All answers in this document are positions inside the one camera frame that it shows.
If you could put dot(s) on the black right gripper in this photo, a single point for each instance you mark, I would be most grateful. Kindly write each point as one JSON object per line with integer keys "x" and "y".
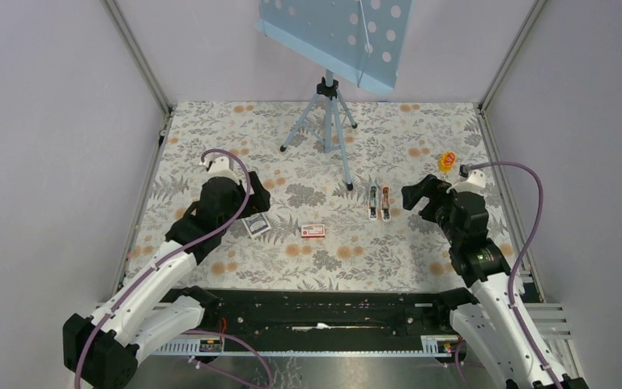
{"x": 429, "y": 186}

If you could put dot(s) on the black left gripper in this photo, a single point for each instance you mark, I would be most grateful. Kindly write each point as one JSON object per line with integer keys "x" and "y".
{"x": 258, "y": 201}

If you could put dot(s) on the pink mini stapler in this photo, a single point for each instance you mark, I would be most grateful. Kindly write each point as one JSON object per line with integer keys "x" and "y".
{"x": 385, "y": 203}

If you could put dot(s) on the red white staple box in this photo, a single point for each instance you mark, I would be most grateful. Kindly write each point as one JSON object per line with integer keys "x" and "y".
{"x": 311, "y": 231}

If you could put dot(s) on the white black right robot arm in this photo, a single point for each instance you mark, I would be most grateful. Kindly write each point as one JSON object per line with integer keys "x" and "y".
{"x": 488, "y": 312}

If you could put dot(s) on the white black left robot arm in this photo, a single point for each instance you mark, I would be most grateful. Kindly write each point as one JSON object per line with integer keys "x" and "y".
{"x": 105, "y": 348}

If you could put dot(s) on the yellow red small toy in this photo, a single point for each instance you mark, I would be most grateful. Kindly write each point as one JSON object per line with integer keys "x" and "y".
{"x": 447, "y": 162}

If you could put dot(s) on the blue playing card box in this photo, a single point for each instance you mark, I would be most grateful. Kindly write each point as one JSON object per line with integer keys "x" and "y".
{"x": 256, "y": 224}

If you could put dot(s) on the floral patterned table mat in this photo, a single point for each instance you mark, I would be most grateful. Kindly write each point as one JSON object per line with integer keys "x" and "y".
{"x": 394, "y": 145}

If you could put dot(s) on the blue music stand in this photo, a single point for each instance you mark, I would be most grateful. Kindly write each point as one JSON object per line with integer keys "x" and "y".
{"x": 359, "y": 41}

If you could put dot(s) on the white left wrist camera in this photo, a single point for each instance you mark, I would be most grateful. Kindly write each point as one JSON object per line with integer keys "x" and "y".
{"x": 221, "y": 166}

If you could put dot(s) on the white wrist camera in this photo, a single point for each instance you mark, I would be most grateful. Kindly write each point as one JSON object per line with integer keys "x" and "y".
{"x": 221, "y": 166}
{"x": 471, "y": 180}

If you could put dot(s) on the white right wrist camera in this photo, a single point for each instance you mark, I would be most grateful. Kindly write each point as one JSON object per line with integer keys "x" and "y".
{"x": 471, "y": 180}

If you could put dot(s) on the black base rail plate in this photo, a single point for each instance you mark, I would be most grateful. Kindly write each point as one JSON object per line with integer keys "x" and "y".
{"x": 278, "y": 317}

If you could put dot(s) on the grey cable duct strip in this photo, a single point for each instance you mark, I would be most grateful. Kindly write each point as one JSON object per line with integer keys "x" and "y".
{"x": 419, "y": 346}

